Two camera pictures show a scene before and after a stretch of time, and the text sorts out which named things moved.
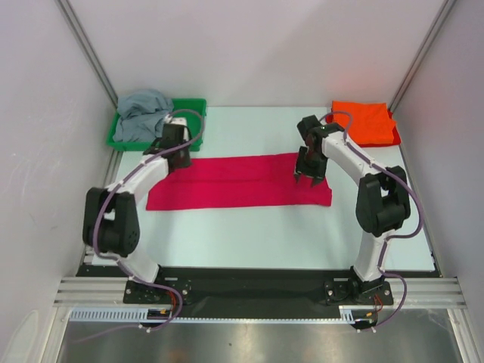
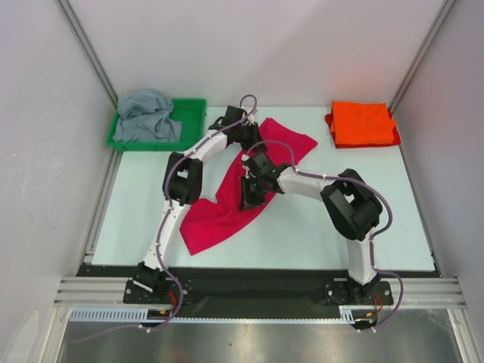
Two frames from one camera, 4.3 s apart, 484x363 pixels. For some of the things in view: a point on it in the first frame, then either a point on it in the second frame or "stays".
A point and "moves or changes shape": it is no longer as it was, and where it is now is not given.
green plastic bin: [193, 110] stays
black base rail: [251, 287] stays
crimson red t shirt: [237, 182] moves or changes shape
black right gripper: [310, 172] -> [250, 185]
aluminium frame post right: [445, 10] stays
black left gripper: [187, 162] -> [254, 138]
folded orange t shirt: [370, 122] stays
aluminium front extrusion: [423, 293] stays
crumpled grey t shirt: [142, 114] stays
